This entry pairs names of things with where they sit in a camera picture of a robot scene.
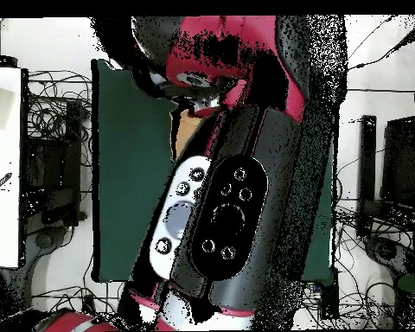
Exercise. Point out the tan terry towel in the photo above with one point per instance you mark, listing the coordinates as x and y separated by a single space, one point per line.
186 131

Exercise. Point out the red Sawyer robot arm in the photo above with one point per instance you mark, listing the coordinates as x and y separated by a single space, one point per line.
263 173

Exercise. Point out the dark green table cloth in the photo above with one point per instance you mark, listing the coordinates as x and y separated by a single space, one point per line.
131 173

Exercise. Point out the black striped stick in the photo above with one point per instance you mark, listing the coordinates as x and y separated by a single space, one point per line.
0 184

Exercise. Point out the white side table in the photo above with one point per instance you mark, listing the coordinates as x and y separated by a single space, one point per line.
3 224

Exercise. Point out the black metal frame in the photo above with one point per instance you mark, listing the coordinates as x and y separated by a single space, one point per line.
72 138
368 155

